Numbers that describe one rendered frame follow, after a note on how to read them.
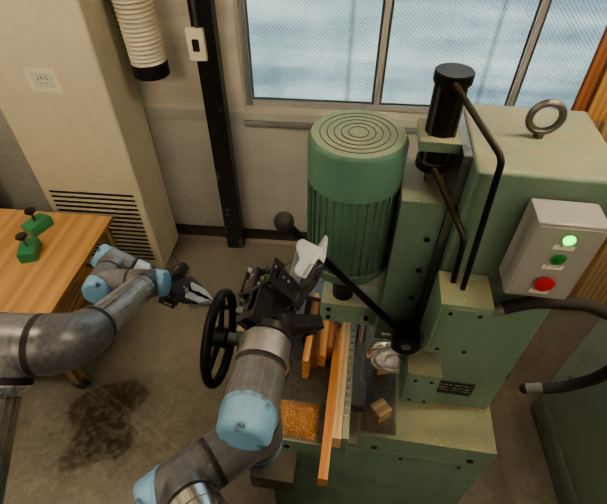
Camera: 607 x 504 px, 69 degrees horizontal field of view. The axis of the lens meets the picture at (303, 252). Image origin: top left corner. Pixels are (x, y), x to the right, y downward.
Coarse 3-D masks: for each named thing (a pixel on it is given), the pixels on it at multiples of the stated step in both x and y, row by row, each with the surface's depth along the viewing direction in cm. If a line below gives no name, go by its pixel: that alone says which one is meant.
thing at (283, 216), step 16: (288, 224) 73; (336, 272) 80; (352, 288) 83; (368, 304) 85; (384, 320) 88; (400, 320) 92; (400, 336) 89; (416, 336) 89; (400, 352) 92; (432, 352) 93
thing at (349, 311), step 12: (324, 288) 108; (360, 288) 108; (372, 288) 108; (324, 300) 106; (336, 300) 106; (348, 300) 106; (360, 300) 106; (372, 300) 106; (324, 312) 108; (336, 312) 107; (348, 312) 106; (360, 312) 105; (372, 312) 105; (372, 324) 108
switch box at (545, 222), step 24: (528, 216) 67; (552, 216) 64; (576, 216) 64; (600, 216) 64; (528, 240) 66; (552, 240) 65; (600, 240) 64; (504, 264) 76; (528, 264) 69; (552, 264) 68; (576, 264) 68; (504, 288) 74; (528, 288) 73
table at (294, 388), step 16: (320, 288) 130; (304, 304) 126; (320, 368) 112; (288, 384) 109; (304, 384) 109; (320, 384) 109; (304, 400) 106; (320, 400) 106; (320, 416) 103; (320, 432) 100; (288, 448) 102; (304, 448) 101; (320, 448) 99; (336, 448) 98
